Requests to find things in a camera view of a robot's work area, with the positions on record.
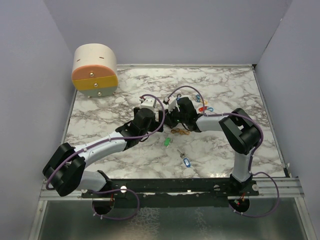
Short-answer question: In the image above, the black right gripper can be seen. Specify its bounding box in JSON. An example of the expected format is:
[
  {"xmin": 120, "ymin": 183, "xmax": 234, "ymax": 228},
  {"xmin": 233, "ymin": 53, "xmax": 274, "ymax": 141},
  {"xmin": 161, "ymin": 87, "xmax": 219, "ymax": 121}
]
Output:
[{"xmin": 163, "ymin": 105, "xmax": 188, "ymax": 129}]

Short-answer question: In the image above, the red key tag with key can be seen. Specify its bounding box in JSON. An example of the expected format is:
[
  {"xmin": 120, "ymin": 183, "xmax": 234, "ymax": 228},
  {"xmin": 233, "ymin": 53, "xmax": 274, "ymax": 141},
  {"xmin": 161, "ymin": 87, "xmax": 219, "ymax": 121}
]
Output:
[{"xmin": 198, "ymin": 106, "xmax": 207, "ymax": 112}]

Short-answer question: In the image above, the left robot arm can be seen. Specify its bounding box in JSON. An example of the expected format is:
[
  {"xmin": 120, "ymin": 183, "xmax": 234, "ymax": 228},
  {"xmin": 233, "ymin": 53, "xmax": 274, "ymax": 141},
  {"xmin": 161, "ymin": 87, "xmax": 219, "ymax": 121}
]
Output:
[{"xmin": 42, "ymin": 107, "xmax": 165, "ymax": 198}]

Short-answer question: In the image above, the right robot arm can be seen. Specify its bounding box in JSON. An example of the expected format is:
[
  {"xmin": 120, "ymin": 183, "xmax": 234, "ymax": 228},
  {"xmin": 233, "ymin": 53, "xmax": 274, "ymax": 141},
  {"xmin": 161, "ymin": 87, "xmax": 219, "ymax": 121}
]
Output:
[{"xmin": 163, "ymin": 97, "xmax": 264, "ymax": 196}]

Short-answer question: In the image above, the orange s-shaped carabiner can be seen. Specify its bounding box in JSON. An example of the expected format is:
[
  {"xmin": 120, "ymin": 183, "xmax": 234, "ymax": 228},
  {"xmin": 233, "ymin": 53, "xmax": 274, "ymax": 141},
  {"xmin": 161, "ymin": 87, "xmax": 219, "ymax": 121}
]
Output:
[
  {"xmin": 179, "ymin": 129, "xmax": 190, "ymax": 135},
  {"xmin": 170, "ymin": 128, "xmax": 184, "ymax": 134}
]

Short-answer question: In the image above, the green key tag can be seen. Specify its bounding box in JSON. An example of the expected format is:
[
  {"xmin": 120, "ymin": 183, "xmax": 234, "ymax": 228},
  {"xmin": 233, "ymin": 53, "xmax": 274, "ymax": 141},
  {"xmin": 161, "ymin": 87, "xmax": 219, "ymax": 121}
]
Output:
[{"xmin": 163, "ymin": 137, "xmax": 172, "ymax": 147}]

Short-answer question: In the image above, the blue window tag with key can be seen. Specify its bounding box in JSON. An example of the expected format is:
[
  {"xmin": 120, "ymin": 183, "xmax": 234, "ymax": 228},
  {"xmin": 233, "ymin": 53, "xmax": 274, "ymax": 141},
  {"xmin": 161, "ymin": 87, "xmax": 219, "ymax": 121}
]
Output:
[{"xmin": 177, "ymin": 150, "xmax": 191, "ymax": 168}]

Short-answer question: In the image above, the round three-drawer storage box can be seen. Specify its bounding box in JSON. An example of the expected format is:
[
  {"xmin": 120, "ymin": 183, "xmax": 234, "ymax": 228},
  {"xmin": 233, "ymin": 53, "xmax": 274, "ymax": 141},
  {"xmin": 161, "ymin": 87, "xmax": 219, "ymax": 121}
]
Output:
[{"xmin": 71, "ymin": 43, "xmax": 119, "ymax": 98}]

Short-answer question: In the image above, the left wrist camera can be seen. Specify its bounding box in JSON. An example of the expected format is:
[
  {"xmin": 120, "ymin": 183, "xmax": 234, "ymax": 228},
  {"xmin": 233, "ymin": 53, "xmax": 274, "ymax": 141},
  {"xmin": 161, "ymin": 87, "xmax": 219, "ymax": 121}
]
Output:
[{"xmin": 140, "ymin": 96, "xmax": 156, "ymax": 112}]

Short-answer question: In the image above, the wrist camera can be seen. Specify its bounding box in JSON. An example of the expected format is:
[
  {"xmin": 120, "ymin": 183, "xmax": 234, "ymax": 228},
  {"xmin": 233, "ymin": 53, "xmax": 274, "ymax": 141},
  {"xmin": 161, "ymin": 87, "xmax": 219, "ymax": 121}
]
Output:
[
  {"xmin": 140, "ymin": 96, "xmax": 156, "ymax": 112},
  {"xmin": 163, "ymin": 97, "xmax": 177, "ymax": 113}
]

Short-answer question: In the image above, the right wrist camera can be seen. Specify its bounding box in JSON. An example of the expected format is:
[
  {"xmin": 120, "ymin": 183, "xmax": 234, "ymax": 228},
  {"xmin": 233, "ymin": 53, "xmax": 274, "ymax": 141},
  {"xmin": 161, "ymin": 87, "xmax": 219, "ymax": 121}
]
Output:
[{"xmin": 163, "ymin": 97, "xmax": 177, "ymax": 113}]

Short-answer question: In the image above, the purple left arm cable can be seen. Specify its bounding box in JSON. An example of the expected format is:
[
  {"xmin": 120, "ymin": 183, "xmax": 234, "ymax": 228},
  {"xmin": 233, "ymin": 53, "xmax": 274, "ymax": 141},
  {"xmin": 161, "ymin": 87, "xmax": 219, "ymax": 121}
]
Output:
[{"xmin": 46, "ymin": 94, "xmax": 166, "ymax": 221}]

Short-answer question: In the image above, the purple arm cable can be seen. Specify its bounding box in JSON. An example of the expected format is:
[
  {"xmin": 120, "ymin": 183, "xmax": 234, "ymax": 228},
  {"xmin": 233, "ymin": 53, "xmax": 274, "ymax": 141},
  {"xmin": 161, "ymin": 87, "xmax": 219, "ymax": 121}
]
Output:
[
  {"xmin": 166, "ymin": 85, "xmax": 281, "ymax": 218},
  {"xmin": 46, "ymin": 94, "xmax": 166, "ymax": 221}
]

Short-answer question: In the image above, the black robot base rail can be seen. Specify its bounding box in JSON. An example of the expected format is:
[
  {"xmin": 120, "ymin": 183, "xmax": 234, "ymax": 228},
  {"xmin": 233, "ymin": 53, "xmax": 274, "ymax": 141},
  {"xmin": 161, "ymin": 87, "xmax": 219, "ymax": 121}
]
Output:
[{"xmin": 81, "ymin": 177, "xmax": 259, "ymax": 209}]

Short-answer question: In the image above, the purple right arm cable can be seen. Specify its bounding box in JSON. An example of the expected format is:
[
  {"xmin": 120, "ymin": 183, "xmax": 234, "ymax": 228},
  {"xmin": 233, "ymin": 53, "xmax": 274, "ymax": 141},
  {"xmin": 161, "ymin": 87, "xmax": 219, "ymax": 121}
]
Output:
[{"xmin": 166, "ymin": 85, "xmax": 281, "ymax": 218}]

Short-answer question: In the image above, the aluminium frame rail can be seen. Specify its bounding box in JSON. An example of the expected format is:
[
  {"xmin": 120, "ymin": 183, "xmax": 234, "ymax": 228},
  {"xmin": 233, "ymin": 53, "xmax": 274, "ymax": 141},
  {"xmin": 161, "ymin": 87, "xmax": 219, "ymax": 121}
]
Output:
[{"xmin": 39, "ymin": 179, "xmax": 305, "ymax": 201}]

